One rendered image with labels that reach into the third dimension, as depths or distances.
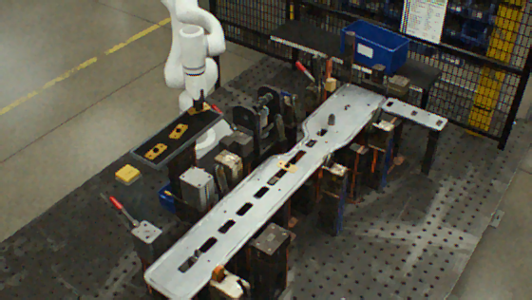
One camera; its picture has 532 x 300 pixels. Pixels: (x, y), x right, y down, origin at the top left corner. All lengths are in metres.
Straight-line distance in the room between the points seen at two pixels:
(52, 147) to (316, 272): 2.43
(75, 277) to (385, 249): 1.24
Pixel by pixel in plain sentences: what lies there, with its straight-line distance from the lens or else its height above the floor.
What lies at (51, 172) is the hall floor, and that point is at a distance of 3.83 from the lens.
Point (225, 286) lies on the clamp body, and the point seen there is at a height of 1.06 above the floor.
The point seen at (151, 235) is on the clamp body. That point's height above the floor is 1.06.
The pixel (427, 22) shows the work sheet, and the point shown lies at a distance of 2.69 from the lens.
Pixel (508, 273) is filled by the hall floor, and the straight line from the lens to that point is 3.27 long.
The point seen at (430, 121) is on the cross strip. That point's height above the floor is 1.00.
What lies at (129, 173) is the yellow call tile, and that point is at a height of 1.16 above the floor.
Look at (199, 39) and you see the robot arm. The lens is 1.88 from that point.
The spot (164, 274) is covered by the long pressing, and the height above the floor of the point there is 1.00.
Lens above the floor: 2.40
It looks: 40 degrees down
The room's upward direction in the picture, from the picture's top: straight up
